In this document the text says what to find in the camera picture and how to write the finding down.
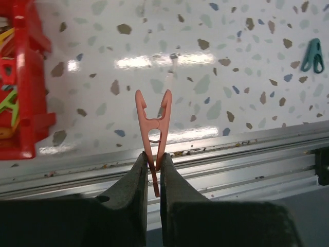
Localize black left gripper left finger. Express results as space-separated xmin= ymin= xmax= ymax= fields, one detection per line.
xmin=1 ymin=153 xmax=148 ymax=246

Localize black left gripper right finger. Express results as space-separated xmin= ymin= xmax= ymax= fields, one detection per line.
xmin=160 ymin=153 xmax=302 ymax=246

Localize pink clothespin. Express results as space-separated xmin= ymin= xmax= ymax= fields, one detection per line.
xmin=135 ymin=90 xmax=172 ymax=197

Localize teal clothespin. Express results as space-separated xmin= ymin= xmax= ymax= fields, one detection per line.
xmin=300 ymin=38 xmax=325 ymax=74

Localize clothespins in red bin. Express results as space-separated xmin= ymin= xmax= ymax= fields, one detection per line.
xmin=1 ymin=16 xmax=19 ymax=139

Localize red clothespin bin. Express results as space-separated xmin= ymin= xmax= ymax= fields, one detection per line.
xmin=1 ymin=1 xmax=56 ymax=160

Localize aluminium table rail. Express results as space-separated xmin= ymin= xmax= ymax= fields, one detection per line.
xmin=1 ymin=121 xmax=328 ymax=200

